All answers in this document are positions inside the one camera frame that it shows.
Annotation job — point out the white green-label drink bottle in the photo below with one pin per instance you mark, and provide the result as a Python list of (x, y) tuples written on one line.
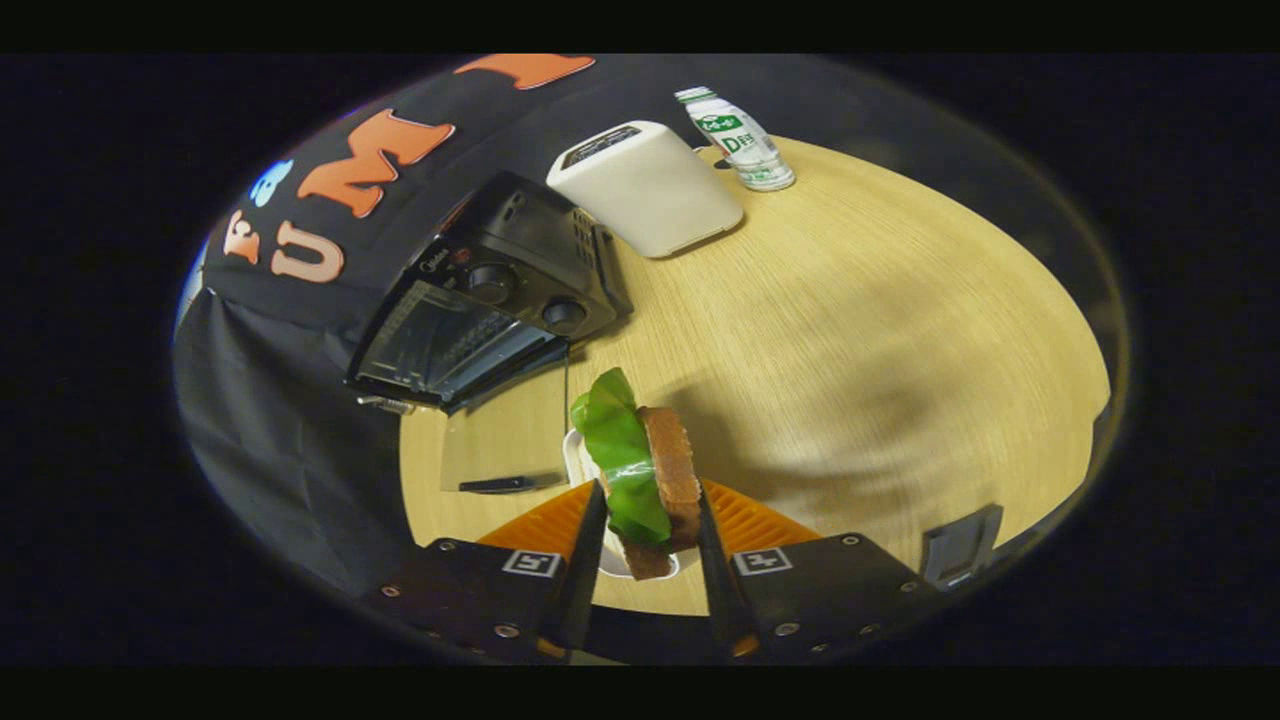
[(745, 140)]

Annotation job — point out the white pop-up toaster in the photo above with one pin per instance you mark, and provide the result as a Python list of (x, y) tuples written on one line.
[(650, 190)]

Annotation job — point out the white slotted tray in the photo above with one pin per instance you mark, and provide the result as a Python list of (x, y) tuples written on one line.
[(573, 455)]

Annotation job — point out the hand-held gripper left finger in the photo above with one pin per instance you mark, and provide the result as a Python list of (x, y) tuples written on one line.
[(585, 570)]

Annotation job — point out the black toaster oven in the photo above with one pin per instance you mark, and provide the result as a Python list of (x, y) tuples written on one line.
[(530, 235)]

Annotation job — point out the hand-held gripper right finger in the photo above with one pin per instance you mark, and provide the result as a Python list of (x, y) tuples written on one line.
[(718, 580)]

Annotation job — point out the lettuce toast sandwich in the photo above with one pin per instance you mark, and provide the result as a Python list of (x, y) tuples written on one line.
[(675, 470)]

